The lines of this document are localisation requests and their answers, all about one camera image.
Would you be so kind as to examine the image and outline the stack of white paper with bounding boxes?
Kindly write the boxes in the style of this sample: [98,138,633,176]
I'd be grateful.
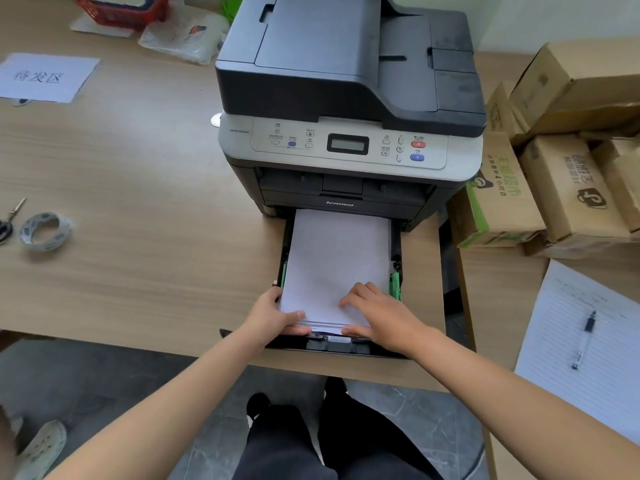
[278,209,392,338]

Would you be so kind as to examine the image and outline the green plastic object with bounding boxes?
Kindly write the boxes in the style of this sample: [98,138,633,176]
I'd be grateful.
[221,0,246,25]

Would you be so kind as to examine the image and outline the person's black left shoe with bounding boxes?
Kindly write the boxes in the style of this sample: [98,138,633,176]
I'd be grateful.
[246,392,272,421]

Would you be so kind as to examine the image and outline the black trousers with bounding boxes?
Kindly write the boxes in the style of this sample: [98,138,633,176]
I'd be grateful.
[231,379,447,480]

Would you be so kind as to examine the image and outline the clear plastic bag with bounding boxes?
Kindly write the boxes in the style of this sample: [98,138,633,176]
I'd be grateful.
[138,4,232,66]

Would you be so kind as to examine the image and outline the grey multifunction printer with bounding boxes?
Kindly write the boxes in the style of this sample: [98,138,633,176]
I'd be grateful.
[215,0,488,233]

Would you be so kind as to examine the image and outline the large plain cardboard box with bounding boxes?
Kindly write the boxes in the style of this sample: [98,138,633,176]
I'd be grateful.
[509,37,640,136]

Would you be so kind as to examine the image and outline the white ballpoint pen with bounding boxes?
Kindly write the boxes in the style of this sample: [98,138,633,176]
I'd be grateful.
[571,310,598,372]

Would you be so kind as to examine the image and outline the person's left hand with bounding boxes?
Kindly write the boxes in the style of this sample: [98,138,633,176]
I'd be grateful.
[239,287,312,353]

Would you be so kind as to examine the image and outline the roll of printed tape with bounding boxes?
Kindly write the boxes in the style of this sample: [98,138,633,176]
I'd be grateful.
[19,212,73,253]

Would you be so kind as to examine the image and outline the person's right forearm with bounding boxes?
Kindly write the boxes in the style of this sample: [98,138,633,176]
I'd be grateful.
[400,329,640,480]

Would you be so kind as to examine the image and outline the cardboard box with black logo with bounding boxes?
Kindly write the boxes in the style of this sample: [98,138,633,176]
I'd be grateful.
[519,135,632,246]

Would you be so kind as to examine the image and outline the person's black shoe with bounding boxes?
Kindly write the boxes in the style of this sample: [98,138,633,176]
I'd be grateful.
[246,392,272,421]
[323,377,349,401]

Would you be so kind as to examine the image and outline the red plastic basket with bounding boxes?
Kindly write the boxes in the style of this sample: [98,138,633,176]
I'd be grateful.
[75,0,171,31]

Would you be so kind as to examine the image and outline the white perforated shoe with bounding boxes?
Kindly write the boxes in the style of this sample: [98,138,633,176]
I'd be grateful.
[14,419,68,480]

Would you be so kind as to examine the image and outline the person's right hand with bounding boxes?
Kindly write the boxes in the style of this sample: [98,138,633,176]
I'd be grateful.
[339,281,432,358]

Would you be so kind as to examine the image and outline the lined paper sheet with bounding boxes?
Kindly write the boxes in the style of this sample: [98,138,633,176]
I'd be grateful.
[513,259,640,446]

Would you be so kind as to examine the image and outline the white paper sign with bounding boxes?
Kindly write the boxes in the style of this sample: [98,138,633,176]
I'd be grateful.
[0,52,101,105]

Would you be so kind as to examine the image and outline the green printed cardboard box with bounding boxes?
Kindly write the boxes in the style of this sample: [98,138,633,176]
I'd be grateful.
[456,131,547,249]

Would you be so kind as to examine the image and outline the black printer paper tray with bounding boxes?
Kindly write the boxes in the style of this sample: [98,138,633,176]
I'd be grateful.
[220,207,404,359]

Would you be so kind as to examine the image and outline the person's black right shoe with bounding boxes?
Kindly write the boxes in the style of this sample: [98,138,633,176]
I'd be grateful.
[323,377,349,401]

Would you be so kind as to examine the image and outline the person's left forearm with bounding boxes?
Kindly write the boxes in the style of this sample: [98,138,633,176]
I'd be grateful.
[44,333,265,480]

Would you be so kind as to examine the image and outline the black handled scissors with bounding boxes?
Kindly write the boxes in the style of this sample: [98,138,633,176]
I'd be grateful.
[0,197,27,246]

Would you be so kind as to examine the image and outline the small cardboard box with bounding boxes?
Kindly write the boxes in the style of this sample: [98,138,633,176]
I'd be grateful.
[484,81,532,146]

